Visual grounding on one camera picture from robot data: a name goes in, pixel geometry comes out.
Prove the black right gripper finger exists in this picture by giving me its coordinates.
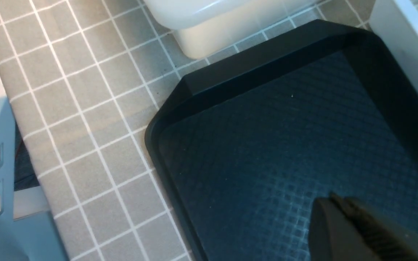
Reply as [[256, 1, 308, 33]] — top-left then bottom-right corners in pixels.
[[307, 192, 418, 261]]

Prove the black serving tray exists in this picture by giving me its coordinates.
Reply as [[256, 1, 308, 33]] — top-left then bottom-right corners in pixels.
[[145, 20, 418, 261]]

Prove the white plastic spoon bin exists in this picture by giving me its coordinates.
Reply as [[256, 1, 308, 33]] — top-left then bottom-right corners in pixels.
[[369, 0, 418, 93]]

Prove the large white plastic tub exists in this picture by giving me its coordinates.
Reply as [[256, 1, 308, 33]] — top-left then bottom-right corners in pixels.
[[144, 0, 317, 59]]

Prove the grey checked tablecloth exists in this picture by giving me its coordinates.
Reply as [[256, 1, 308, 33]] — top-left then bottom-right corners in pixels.
[[0, 0, 374, 261]]

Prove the white metal frame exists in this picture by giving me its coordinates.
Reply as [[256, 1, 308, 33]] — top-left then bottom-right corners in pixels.
[[0, 80, 68, 261]]

